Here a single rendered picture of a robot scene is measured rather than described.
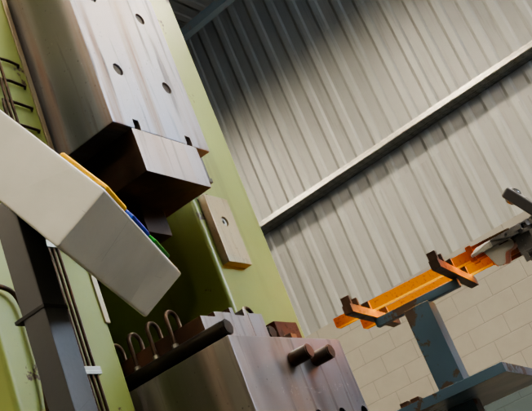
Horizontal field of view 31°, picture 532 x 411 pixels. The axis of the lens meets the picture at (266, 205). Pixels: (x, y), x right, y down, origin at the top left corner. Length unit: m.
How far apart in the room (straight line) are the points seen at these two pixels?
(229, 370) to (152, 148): 0.47
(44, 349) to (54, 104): 0.76
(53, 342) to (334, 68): 9.83
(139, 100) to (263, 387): 0.62
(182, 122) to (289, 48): 9.39
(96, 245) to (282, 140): 10.02
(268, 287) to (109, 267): 1.05
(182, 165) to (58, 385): 0.77
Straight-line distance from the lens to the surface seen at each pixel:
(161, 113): 1.90
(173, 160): 1.83
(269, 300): 2.15
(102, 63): 1.84
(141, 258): 1.21
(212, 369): 1.57
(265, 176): 11.16
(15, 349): 1.49
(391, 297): 2.16
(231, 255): 2.07
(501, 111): 9.89
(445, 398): 1.92
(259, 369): 1.58
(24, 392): 1.47
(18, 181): 1.08
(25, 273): 1.22
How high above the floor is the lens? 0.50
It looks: 22 degrees up
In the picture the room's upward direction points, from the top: 22 degrees counter-clockwise
